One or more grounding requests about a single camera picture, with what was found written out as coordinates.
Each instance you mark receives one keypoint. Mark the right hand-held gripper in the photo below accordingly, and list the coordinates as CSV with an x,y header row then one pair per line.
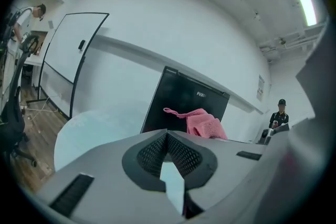
x,y
312,86

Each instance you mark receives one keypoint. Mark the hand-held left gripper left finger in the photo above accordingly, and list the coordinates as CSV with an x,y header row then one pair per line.
x,y
105,178

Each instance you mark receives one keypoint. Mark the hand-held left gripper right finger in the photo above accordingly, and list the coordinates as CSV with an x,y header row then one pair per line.
x,y
231,170

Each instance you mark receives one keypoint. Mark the pink cloth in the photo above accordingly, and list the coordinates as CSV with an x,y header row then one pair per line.
x,y
204,126

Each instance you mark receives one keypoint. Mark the light blue flowered tablecloth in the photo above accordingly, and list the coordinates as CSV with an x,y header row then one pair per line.
x,y
92,128

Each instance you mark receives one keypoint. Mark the black mini fridge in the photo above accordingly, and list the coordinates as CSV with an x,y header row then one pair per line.
x,y
178,97

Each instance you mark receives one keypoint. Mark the white ceiling pipes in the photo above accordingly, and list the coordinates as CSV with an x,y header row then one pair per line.
x,y
288,43

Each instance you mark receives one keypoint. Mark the black office chair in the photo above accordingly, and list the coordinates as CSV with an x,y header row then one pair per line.
x,y
13,112

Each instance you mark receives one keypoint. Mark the black whiteboard eraser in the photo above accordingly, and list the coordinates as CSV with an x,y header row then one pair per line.
x,y
82,44

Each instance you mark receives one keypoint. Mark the white desk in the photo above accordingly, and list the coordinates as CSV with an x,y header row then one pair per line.
x,y
34,61

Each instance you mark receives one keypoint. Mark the whiteboard on black stand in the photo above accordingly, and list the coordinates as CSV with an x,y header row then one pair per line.
x,y
71,44

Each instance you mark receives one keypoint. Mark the ceiling strip light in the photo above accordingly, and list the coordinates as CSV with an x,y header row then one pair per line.
x,y
304,2

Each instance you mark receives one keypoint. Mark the white wall notice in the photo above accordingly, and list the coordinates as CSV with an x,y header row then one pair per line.
x,y
260,87

